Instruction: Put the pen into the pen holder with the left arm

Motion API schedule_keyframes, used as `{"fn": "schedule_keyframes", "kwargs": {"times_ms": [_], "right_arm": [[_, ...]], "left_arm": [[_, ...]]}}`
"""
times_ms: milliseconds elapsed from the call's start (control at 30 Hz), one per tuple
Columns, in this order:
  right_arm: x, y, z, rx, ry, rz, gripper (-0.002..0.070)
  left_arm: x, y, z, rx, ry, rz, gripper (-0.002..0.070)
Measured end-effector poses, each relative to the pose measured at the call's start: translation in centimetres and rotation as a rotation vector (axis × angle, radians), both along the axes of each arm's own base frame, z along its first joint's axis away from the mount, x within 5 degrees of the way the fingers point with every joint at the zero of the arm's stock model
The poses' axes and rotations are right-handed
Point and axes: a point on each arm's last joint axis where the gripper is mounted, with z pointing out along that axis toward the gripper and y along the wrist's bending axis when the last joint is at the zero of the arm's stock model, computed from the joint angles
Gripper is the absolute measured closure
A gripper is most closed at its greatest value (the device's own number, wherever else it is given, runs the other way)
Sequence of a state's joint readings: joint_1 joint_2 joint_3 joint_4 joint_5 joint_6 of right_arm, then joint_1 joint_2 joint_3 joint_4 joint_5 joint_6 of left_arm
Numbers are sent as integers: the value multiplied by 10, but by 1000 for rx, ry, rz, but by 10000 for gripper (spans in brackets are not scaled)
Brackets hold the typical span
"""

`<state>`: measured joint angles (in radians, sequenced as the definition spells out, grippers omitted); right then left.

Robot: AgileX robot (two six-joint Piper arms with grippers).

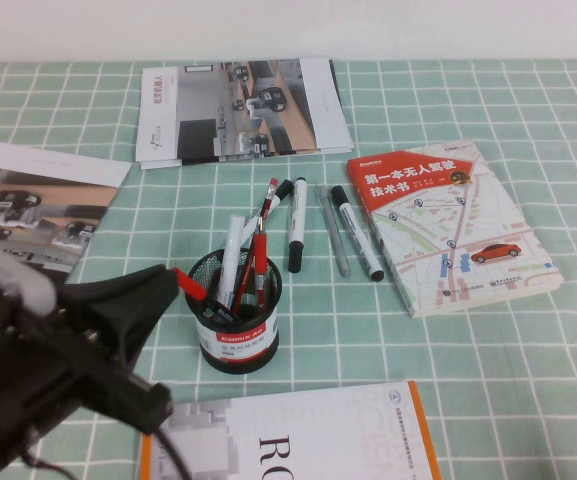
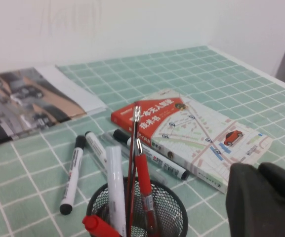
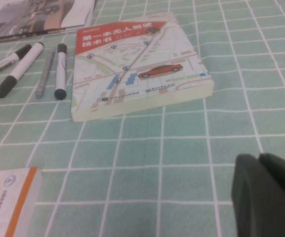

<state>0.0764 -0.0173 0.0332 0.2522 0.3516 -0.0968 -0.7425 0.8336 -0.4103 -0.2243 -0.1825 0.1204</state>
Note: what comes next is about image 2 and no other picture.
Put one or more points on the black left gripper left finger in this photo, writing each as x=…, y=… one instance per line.
x=251, y=209

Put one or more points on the red gel pen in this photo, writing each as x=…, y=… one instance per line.
x=143, y=172

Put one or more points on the black mesh pen holder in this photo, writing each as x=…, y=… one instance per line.
x=174, y=212

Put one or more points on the translucent grey pen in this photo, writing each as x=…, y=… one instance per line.
x=107, y=138

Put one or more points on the white marker with black cap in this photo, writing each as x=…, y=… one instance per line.
x=73, y=170
x=167, y=166
x=95, y=145

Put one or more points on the red and white book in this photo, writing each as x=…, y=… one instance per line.
x=194, y=128

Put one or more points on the green checkered tablecloth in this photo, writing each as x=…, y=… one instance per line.
x=206, y=74

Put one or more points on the all-white capped marker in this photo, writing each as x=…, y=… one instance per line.
x=115, y=177

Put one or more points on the red-capped black marker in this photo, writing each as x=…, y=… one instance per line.
x=95, y=222

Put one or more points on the robot photo brochure stack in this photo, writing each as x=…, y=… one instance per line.
x=33, y=98

